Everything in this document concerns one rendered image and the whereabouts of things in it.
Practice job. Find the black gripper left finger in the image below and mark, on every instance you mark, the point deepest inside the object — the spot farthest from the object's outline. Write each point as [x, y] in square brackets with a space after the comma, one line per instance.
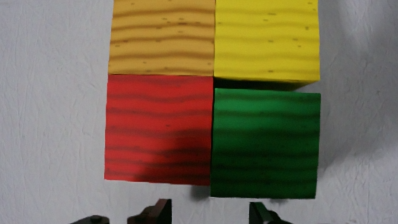
[161, 213]

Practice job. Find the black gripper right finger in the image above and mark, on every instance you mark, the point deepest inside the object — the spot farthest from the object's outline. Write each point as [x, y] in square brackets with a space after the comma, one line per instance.
[258, 214]

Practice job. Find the dark green cube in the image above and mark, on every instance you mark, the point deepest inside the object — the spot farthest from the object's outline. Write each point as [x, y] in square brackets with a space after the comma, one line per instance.
[265, 144]

